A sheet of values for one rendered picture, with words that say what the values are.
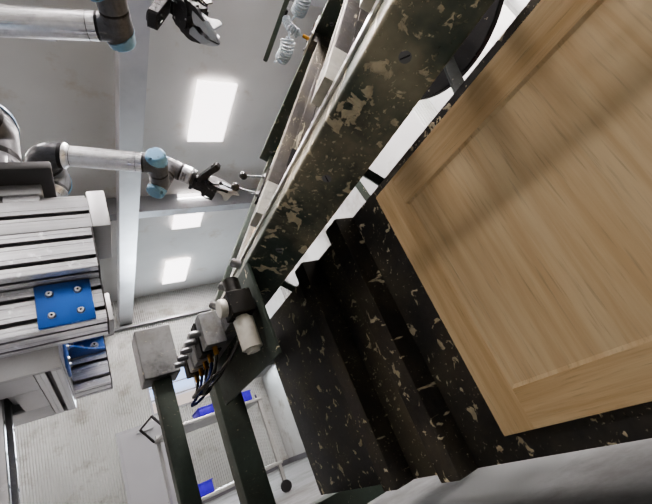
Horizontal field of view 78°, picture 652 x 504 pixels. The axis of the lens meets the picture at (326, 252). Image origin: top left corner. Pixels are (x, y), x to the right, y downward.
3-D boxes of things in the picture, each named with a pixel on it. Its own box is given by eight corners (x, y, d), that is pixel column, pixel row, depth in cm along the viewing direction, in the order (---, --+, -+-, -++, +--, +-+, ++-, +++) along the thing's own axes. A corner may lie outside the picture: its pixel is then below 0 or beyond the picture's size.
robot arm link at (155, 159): (19, 128, 140) (168, 143, 154) (30, 150, 150) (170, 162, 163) (10, 153, 135) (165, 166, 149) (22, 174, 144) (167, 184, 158)
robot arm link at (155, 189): (142, 179, 156) (154, 159, 162) (145, 196, 165) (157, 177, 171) (162, 185, 157) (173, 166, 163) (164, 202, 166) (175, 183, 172)
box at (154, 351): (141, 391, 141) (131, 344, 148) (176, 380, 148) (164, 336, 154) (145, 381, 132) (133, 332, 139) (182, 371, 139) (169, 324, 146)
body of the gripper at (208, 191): (216, 194, 182) (190, 183, 179) (223, 178, 178) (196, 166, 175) (212, 201, 176) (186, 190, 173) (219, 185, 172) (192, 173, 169)
